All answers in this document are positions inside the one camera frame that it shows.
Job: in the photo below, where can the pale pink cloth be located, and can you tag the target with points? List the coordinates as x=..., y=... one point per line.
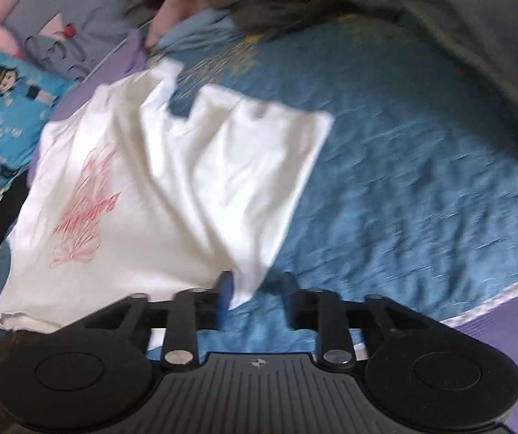
x=173, y=13

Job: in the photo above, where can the blue cartoon print pillow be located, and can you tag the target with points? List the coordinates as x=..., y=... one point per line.
x=10, y=99

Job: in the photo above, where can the purple bed sheet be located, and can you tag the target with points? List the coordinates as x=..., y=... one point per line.
x=512, y=339

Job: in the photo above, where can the white t-shirt with red print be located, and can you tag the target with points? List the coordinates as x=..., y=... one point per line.
x=173, y=181

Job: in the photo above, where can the dark olive cloth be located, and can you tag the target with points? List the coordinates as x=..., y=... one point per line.
x=268, y=4

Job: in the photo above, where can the grey blanket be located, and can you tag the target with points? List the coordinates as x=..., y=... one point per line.
x=475, y=18

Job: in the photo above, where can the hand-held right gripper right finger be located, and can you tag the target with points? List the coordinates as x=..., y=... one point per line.
x=289, y=296

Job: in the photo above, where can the blue quilted bedspread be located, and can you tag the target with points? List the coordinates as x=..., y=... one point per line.
x=399, y=190

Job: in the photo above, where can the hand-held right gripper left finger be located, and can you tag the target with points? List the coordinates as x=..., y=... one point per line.
x=226, y=294

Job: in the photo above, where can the purple folded cloth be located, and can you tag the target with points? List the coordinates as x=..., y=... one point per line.
x=78, y=95

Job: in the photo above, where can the grey garment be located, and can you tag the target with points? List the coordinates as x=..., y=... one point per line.
x=96, y=9

